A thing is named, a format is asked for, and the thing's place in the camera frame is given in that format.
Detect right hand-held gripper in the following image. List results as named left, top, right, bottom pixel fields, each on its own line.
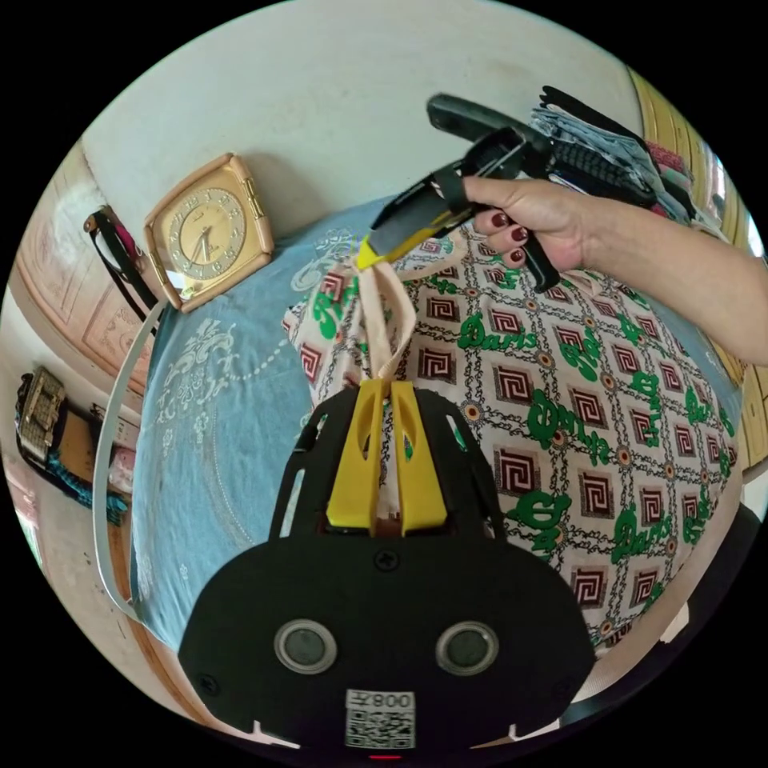
left=356, top=127, right=658, bottom=296

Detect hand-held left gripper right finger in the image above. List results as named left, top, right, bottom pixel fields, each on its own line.
left=389, top=381, right=449, bottom=538

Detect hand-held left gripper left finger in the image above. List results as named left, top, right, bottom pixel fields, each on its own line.
left=326, top=378, right=386, bottom=530

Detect red white green sleeveless sweater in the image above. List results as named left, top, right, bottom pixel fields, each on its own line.
left=282, top=222, right=744, bottom=650

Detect person's right forearm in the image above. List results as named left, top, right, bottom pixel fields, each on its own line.
left=580, top=194, right=768, bottom=368

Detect person's right hand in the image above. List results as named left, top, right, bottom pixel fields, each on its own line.
left=460, top=176, right=596, bottom=275

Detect bed with blue printed sheet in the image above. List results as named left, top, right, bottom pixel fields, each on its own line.
left=91, top=196, right=750, bottom=656

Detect square golden clock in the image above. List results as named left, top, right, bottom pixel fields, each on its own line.
left=143, top=152, right=277, bottom=315

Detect pile of clothes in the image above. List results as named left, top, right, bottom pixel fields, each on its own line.
left=530, top=85, right=716, bottom=224

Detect pink carved wooden door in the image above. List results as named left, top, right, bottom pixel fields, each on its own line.
left=14, top=141, right=158, bottom=397

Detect woven basket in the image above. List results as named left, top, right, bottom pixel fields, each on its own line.
left=14, top=366, right=68, bottom=469

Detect black strap bag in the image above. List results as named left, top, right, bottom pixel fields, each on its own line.
left=83, top=203, right=162, bottom=328

